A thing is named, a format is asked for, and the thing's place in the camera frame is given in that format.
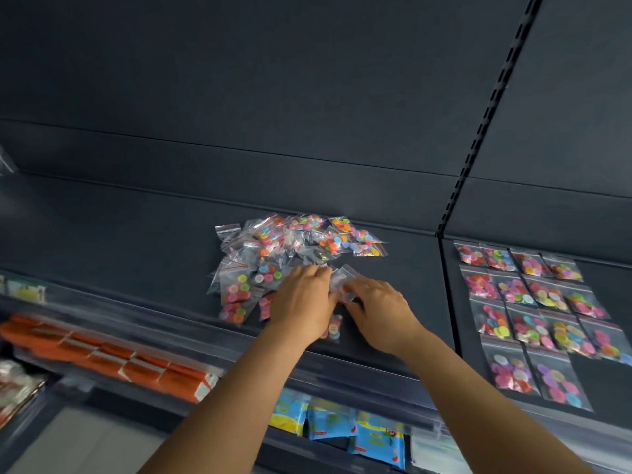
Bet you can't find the row of orange boxes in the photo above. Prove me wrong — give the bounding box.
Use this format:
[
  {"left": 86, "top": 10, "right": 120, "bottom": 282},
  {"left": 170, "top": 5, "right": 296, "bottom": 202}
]
[{"left": 0, "top": 314, "right": 221, "bottom": 404}]

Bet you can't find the clear plastic button bag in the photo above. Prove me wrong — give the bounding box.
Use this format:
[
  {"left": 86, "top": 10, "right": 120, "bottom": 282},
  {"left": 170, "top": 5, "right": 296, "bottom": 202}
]
[{"left": 328, "top": 263, "right": 369, "bottom": 307}]

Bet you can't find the red white snack packet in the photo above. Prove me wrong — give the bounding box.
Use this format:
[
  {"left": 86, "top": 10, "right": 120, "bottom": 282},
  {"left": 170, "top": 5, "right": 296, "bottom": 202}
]
[{"left": 0, "top": 359, "right": 48, "bottom": 430}]

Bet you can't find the person's right forearm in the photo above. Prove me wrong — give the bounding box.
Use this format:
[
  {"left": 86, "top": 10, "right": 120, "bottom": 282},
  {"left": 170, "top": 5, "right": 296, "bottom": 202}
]
[{"left": 394, "top": 327, "right": 598, "bottom": 474}]

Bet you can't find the white flat packet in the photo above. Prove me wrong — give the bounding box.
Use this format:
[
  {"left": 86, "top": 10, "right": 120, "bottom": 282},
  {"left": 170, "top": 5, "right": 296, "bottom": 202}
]
[{"left": 410, "top": 429, "right": 470, "bottom": 474}]

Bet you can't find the grid of arranged button bags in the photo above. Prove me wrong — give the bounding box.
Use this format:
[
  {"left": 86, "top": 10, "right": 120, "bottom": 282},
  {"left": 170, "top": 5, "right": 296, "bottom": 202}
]
[{"left": 453, "top": 240, "right": 632, "bottom": 413}]

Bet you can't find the person's left hand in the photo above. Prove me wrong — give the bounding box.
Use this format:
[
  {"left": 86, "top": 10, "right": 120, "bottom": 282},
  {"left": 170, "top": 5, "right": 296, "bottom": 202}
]
[{"left": 266, "top": 265, "right": 342, "bottom": 349}]

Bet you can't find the person's left forearm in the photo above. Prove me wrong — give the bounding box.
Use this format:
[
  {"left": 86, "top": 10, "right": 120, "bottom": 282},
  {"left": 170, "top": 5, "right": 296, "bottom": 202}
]
[{"left": 137, "top": 325, "right": 305, "bottom": 474}]

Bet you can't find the yellow green price label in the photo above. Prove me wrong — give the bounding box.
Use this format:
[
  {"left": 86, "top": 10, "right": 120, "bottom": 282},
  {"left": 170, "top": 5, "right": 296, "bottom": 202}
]
[{"left": 7, "top": 280, "right": 48, "bottom": 303}]

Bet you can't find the blue yellow snack packet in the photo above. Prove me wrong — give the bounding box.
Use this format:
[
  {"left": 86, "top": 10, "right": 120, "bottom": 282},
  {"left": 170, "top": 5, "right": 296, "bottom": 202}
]
[{"left": 269, "top": 389, "right": 309, "bottom": 436}]

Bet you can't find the clear package with white item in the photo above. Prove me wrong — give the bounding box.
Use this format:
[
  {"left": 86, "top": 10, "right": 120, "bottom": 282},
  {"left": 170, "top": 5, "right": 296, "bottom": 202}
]
[{"left": 0, "top": 142, "right": 18, "bottom": 176}]

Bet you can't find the person's right hand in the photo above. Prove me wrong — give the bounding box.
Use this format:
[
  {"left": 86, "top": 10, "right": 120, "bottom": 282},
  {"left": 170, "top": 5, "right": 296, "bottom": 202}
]
[{"left": 341, "top": 278, "right": 428, "bottom": 356}]

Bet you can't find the pile of transparent button bags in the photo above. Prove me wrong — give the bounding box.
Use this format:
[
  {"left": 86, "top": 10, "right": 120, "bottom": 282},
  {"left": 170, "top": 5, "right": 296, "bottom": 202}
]
[{"left": 207, "top": 213, "right": 390, "bottom": 344}]

